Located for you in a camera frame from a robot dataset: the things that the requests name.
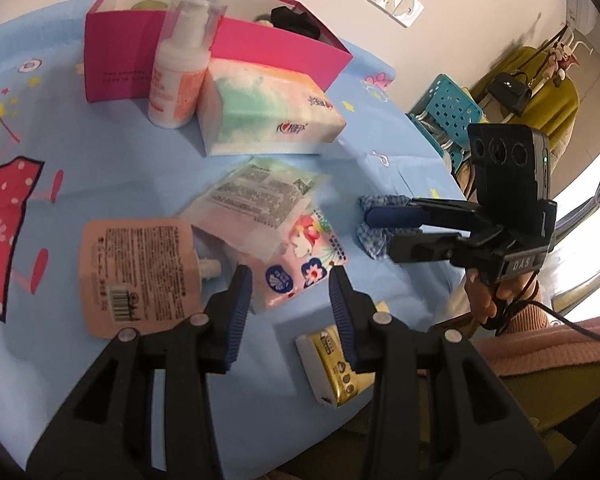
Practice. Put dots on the pink floral tissue packet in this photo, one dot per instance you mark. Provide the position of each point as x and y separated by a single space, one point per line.
305 265

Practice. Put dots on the white wall switch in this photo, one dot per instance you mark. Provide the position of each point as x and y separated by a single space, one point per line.
407 10

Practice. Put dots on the yellow gold tissue packet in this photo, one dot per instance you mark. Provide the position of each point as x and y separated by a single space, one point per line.
332 365

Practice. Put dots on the white lotion pump bottle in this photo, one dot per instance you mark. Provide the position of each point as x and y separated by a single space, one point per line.
177 75

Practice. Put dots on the small black bag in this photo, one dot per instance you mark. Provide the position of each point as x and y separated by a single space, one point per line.
510 92

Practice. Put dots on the translucent packet with text label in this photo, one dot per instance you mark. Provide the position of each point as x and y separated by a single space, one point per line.
255 200

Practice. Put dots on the black soft cloth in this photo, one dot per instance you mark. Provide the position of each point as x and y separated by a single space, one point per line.
295 20

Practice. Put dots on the beige fluffy plush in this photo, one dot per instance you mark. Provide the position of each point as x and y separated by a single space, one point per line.
264 19

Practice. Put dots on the olive green trousers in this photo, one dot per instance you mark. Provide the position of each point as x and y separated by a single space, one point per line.
560 400

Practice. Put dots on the white coat rack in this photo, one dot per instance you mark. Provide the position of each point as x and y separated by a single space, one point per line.
575 42

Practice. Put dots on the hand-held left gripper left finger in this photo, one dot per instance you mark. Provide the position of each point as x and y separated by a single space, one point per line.
237 310

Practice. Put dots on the yellow hanging garment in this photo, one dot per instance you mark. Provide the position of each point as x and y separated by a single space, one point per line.
545 105

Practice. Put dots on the pastel tissue pack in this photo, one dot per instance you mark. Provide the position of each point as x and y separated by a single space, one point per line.
260 110

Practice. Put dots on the pink cardboard box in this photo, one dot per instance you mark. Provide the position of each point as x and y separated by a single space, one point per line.
120 50

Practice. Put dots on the red white hanging charm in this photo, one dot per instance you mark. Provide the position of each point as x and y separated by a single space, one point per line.
562 62

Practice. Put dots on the person's right forearm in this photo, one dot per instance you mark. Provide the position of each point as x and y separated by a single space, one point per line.
555 340

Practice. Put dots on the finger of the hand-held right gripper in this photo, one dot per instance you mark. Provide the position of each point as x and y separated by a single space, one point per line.
395 216
420 247

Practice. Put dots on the person's right hand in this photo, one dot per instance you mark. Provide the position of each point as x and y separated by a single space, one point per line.
485 302

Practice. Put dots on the blue checked cloth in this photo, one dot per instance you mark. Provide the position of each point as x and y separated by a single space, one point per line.
375 242

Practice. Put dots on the peach spout pouch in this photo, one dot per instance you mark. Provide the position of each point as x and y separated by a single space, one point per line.
135 270

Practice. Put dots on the teal plastic basket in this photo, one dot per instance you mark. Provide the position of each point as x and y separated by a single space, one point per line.
450 105

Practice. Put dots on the green frog plush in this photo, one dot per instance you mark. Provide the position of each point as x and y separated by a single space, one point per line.
147 5

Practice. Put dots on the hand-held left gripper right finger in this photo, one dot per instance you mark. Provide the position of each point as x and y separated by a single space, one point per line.
340 310

